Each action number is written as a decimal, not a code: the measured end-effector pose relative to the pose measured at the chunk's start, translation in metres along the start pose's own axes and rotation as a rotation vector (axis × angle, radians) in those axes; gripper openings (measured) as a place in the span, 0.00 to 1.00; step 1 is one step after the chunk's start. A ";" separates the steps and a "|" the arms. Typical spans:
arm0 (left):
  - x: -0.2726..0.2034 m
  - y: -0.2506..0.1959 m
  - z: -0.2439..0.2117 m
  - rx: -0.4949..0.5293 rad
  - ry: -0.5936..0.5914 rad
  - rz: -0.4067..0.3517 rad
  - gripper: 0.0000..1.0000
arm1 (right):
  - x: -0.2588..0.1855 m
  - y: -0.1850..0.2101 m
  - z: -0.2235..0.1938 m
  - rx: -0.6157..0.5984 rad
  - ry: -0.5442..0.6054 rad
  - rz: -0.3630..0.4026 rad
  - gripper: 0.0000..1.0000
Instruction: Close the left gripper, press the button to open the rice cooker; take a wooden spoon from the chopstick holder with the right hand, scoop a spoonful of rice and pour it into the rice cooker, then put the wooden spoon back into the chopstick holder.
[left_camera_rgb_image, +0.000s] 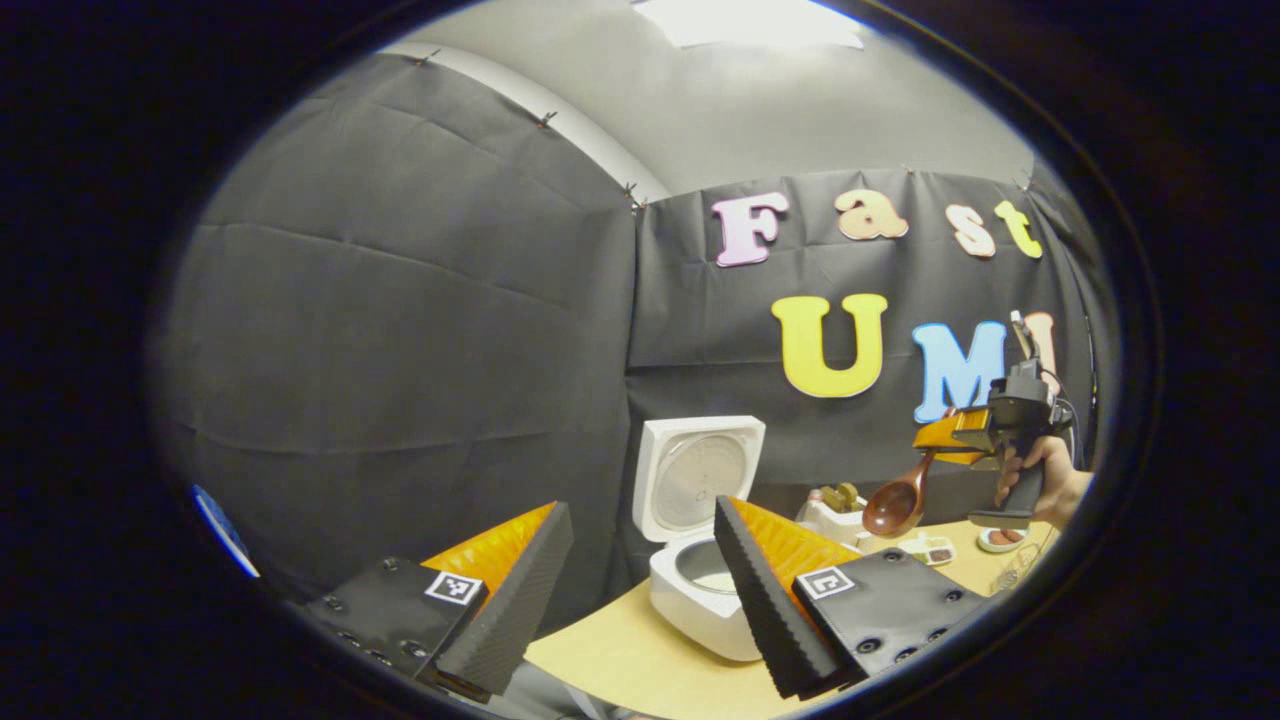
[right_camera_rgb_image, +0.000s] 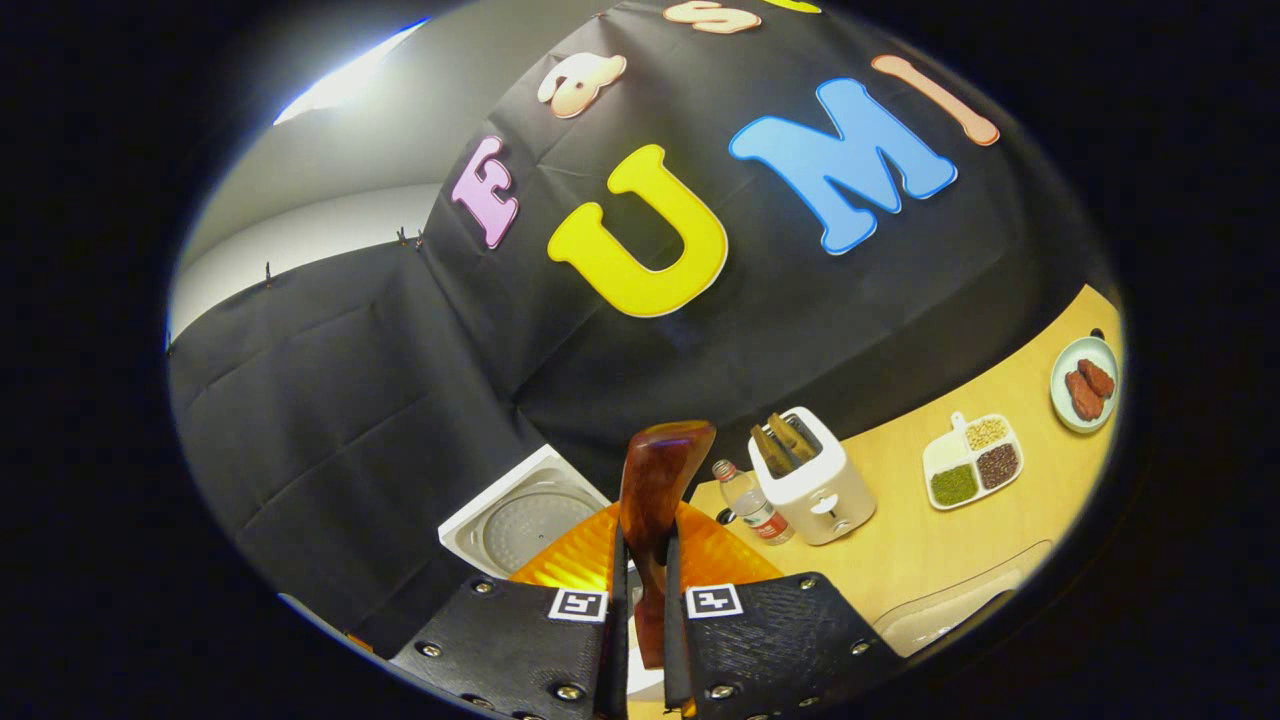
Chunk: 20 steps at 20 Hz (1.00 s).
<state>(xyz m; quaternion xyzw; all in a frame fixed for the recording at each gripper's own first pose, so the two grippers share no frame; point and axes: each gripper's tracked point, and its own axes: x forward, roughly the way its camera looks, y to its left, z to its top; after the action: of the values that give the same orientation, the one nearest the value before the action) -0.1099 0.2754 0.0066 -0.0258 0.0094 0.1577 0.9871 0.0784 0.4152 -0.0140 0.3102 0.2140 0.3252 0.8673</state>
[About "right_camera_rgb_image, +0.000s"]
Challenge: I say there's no clear plastic rice container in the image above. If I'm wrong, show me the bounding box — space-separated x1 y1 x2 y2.
871 539 1057 657

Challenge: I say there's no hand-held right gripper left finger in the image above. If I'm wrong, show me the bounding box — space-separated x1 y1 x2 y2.
389 501 630 720

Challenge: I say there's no pale green plate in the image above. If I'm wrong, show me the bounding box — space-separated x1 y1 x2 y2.
1049 335 1122 435

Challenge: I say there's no white rice cooker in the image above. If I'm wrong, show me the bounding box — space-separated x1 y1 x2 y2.
437 443 667 702

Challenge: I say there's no clear water bottle red label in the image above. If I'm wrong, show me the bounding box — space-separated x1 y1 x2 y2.
711 458 797 547

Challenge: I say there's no brown wooden spoon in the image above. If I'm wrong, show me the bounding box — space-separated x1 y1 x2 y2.
617 419 718 670

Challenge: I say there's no white toaster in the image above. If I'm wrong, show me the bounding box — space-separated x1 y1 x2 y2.
747 405 879 547

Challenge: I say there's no brown toast slice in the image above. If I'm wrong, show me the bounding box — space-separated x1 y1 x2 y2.
751 423 793 477
767 411 817 467

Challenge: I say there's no ceiling light panel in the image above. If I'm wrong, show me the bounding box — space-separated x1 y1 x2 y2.
274 17 432 127

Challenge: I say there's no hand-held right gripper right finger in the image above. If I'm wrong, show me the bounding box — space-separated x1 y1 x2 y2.
661 501 907 720

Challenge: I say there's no black backdrop cloth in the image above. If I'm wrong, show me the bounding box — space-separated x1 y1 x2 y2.
168 0 1117 657

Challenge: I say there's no white divided bean dish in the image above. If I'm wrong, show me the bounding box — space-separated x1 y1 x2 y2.
921 410 1026 512

